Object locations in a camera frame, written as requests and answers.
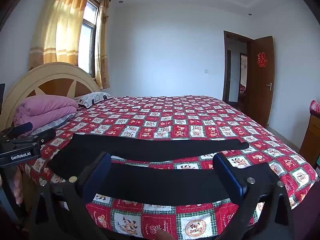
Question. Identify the finger of the handheld left gripper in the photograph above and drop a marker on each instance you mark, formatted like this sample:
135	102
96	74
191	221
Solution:
14	135

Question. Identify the grey patterned pillow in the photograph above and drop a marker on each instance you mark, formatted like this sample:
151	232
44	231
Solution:
53	125

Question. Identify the dark door frame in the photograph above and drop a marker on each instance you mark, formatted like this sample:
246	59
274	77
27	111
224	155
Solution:
235	47

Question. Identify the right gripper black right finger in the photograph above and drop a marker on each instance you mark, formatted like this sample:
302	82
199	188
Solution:
264	210

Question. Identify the wooden dresser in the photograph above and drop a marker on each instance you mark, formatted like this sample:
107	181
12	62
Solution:
310	147

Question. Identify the brown wooden door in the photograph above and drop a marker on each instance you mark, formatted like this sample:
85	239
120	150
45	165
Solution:
260	81

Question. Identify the red paper door decoration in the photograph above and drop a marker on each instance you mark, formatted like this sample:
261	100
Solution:
261	60

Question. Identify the yellow curtain left panel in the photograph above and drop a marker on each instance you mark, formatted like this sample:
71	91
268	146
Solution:
57	33

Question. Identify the cream wooden headboard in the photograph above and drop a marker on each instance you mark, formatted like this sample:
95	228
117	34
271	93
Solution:
57	78

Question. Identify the folded pink quilt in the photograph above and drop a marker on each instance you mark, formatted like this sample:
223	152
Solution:
42	109

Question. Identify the yellow curtain right panel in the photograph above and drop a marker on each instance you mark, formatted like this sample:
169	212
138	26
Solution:
100	49

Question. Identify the yellow curtain panel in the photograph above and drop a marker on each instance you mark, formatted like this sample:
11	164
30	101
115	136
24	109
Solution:
57	33
100	49

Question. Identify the red plaid cloth on dresser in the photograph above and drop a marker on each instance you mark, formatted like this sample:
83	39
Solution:
314	108

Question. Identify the red patchwork bedspread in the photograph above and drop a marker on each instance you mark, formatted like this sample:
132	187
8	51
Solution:
175	118

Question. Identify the white patterned pillow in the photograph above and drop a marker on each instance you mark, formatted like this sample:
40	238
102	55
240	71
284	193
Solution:
88	100

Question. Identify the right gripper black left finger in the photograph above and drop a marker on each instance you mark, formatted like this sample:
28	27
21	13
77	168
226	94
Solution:
59	210

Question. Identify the black pants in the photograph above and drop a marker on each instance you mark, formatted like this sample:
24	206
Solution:
165	172

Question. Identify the person's left hand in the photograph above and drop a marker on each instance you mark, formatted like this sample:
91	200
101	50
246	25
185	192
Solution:
14	178

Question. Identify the window with frame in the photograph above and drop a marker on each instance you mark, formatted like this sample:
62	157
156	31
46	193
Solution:
87	38

